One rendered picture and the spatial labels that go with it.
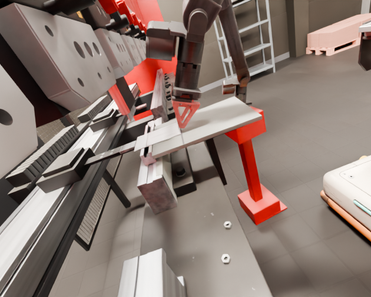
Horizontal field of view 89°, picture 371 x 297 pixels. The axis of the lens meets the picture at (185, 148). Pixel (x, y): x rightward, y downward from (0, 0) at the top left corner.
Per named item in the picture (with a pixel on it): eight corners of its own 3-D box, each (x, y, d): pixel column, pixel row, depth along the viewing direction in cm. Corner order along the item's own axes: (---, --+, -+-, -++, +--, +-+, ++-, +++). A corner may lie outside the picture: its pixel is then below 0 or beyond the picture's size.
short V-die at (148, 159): (156, 161, 46) (151, 151, 45) (145, 165, 47) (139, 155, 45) (158, 129, 64) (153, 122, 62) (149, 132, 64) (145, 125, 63)
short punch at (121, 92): (135, 120, 43) (113, 79, 38) (126, 123, 43) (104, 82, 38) (139, 108, 51) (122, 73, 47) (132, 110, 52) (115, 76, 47)
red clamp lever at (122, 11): (123, -6, 42) (139, 28, 52) (107, 2, 43) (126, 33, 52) (125, 0, 42) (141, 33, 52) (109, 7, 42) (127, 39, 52)
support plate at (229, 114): (262, 119, 42) (261, 115, 41) (153, 159, 44) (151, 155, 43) (235, 99, 57) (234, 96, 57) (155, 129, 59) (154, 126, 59)
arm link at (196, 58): (207, 34, 39) (203, 35, 44) (174, 29, 38) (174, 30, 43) (202, 70, 42) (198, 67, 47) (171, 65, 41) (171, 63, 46)
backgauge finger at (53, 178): (135, 160, 47) (126, 144, 45) (45, 194, 49) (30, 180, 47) (140, 139, 58) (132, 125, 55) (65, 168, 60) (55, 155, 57)
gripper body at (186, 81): (172, 97, 42) (176, 62, 39) (171, 88, 51) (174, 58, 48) (200, 101, 43) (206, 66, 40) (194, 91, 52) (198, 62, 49)
